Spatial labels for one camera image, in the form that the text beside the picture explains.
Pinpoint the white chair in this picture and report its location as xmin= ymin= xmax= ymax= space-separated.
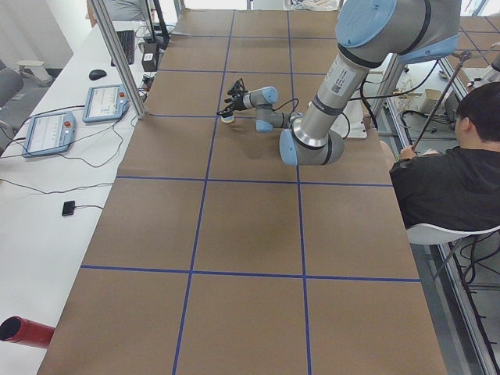
xmin=406 ymin=223 xmax=499 ymax=245

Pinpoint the aluminium frame post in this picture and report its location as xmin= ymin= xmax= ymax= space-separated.
xmin=90 ymin=0 xmax=146 ymax=120

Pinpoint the near blue teach pendant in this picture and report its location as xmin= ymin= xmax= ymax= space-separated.
xmin=23 ymin=112 xmax=76 ymax=158

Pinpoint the light blue call bell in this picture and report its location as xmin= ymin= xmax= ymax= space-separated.
xmin=220 ymin=111 xmax=235 ymax=123

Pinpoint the small black square puck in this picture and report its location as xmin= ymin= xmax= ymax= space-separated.
xmin=62 ymin=200 xmax=76 ymax=217

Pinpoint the red cylinder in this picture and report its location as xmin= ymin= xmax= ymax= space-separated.
xmin=1 ymin=316 xmax=55 ymax=349

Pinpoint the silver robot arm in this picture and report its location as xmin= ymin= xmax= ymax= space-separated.
xmin=217 ymin=0 xmax=461 ymax=166

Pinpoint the black keyboard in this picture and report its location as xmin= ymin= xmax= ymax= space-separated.
xmin=116 ymin=30 xmax=135 ymax=65

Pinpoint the white pedestal column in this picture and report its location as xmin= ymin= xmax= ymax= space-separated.
xmin=343 ymin=100 xmax=367 ymax=139

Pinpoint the black computer mouse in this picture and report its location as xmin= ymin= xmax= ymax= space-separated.
xmin=88 ymin=69 xmax=107 ymax=81

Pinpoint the seated person in black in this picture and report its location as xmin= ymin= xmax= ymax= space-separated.
xmin=389 ymin=82 xmax=499 ymax=231

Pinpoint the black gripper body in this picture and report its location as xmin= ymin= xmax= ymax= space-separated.
xmin=230 ymin=92 xmax=248 ymax=110

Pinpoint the blue teach pendant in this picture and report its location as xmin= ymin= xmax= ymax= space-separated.
xmin=82 ymin=84 xmax=130 ymax=123
xmin=23 ymin=112 xmax=76 ymax=158

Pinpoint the far blue teach pendant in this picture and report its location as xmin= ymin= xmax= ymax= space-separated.
xmin=82 ymin=84 xmax=130 ymax=123

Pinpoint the black box device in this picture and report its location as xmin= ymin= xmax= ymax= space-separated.
xmin=141 ymin=43 xmax=159 ymax=72

